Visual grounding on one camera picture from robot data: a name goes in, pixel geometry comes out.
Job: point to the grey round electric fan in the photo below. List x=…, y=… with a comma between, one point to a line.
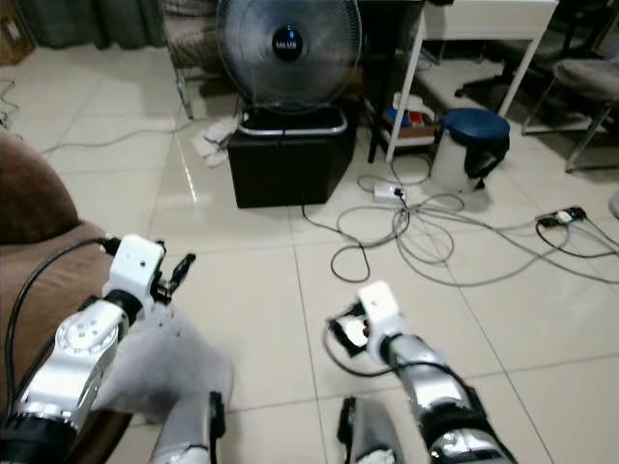
x=288, y=58

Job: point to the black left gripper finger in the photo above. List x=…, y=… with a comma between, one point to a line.
x=184, y=273

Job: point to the black box stool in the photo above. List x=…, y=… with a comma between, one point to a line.
x=290, y=169

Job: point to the grey robot right leg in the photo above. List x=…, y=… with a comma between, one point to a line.
x=372, y=435

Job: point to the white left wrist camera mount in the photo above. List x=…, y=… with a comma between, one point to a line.
x=135, y=266

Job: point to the plaid fabric chair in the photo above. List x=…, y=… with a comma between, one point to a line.
x=191, y=48

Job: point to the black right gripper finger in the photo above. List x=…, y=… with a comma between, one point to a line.
x=338, y=327
x=344, y=344

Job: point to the grey robot left leg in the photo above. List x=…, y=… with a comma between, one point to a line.
x=189, y=440

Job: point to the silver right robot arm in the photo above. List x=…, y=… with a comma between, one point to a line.
x=445, y=396

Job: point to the grey curtain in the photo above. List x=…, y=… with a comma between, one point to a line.
x=92, y=19

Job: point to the grey robot leg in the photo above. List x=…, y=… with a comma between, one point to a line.
x=372, y=435
x=189, y=440

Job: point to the crumpled white cloth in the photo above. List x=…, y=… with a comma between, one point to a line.
x=215, y=143

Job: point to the grey seat metal chair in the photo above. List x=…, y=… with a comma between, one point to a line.
x=590, y=77

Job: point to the black power strip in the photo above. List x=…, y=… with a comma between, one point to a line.
x=563, y=217

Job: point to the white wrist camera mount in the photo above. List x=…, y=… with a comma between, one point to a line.
x=380, y=309
x=135, y=266

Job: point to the blue and red box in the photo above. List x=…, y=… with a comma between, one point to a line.
x=411, y=118

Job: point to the brown cardboard box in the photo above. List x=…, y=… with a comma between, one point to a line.
x=14, y=29

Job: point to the black office chair base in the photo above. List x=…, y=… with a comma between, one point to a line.
x=508, y=82

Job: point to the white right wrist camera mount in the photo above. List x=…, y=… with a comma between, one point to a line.
x=380, y=309

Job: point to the blue topped round stool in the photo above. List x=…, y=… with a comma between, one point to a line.
x=474, y=130

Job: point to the white power strip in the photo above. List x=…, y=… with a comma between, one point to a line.
x=387, y=191

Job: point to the brown round sofa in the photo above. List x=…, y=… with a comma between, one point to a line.
x=39, y=280

